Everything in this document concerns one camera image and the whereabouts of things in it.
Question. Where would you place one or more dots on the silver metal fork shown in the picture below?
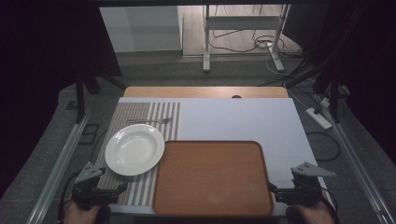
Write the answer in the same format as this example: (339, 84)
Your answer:
(149, 120)

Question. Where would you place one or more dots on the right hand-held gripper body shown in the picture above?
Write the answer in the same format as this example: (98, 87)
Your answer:
(306, 186)

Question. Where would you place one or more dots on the person's left hand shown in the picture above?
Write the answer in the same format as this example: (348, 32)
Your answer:
(79, 214)

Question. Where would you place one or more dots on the white table board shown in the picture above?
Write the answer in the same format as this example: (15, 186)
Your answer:
(236, 119)

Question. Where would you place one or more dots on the white power strip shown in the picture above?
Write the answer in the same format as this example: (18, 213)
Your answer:
(318, 118)

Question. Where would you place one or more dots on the silver metal rail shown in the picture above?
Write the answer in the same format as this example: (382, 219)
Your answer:
(358, 168)
(57, 171)

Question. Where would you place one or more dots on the white metal desk frame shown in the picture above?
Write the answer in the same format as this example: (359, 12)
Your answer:
(243, 22)

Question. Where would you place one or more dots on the person's right hand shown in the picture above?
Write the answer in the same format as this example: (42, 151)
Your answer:
(314, 214)

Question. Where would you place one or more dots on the light wooden table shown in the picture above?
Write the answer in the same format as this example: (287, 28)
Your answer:
(193, 92)

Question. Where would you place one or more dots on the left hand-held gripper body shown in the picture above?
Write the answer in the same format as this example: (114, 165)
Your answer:
(88, 182)

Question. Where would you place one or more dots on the black metal stand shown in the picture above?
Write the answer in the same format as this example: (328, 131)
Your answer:
(80, 99)
(334, 93)

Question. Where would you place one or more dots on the striped grey placemat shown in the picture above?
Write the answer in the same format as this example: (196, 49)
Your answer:
(137, 112)

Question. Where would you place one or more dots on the black floor frame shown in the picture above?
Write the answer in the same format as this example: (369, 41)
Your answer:
(89, 134)

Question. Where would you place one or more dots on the white round plate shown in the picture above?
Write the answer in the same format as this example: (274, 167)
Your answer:
(134, 149)

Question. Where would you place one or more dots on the brown wooden tray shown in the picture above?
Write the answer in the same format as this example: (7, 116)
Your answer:
(213, 179)

